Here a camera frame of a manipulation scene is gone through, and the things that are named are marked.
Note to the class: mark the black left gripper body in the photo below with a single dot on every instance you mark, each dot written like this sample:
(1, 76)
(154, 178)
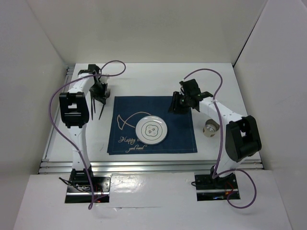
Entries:
(99, 89)

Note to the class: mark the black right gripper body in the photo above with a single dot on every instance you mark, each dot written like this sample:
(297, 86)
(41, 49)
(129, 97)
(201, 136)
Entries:
(180, 102)

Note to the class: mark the black fork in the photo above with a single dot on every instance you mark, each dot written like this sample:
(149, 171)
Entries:
(107, 95)

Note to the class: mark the navy fish placemat cloth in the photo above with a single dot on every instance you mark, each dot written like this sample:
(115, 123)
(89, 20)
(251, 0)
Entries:
(129, 110)

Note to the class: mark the white round plate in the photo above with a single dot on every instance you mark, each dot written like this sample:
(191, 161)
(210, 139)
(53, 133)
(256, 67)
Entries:
(151, 130)

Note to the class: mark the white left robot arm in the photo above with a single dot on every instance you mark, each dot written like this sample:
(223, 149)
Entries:
(77, 107)

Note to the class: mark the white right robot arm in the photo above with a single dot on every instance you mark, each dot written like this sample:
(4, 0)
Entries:
(239, 134)

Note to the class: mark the black spoon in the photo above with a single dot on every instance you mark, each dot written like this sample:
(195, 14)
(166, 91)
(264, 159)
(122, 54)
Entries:
(92, 108)

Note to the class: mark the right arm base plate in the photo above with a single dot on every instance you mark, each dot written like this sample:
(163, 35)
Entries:
(208, 189)

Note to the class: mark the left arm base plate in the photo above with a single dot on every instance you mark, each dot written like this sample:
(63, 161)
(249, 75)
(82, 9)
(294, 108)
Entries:
(83, 194)

